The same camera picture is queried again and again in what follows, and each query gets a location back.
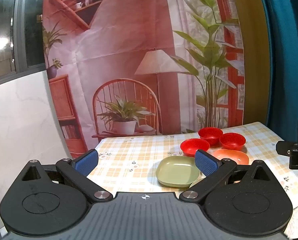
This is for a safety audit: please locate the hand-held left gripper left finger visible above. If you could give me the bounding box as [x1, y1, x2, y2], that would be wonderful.
[21, 149, 113, 203]

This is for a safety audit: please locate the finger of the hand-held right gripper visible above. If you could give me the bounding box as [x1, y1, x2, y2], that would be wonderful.
[276, 141, 293, 156]

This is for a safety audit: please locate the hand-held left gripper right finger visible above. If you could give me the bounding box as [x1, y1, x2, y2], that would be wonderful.
[179, 149, 275, 204]

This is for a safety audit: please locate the red bowl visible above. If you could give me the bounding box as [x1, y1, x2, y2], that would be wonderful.
[180, 138, 210, 157]
[198, 127, 224, 146]
[219, 132, 246, 150]

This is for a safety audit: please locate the orange plate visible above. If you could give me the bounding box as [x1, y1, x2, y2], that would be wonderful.
[213, 149, 250, 165]

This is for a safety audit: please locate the green plate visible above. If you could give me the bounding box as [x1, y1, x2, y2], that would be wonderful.
[156, 156, 206, 187]

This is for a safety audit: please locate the yellow checked tablecloth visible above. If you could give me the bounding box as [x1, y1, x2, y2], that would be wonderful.
[86, 122, 298, 207]

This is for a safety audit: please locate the blue curtain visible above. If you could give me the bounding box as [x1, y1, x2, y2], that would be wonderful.
[255, 0, 298, 145]

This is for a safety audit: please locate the printed backdrop cloth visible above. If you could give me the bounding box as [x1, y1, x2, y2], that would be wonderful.
[42, 0, 245, 159]

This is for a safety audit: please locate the window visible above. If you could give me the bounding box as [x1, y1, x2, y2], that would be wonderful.
[0, 0, 48, 89]

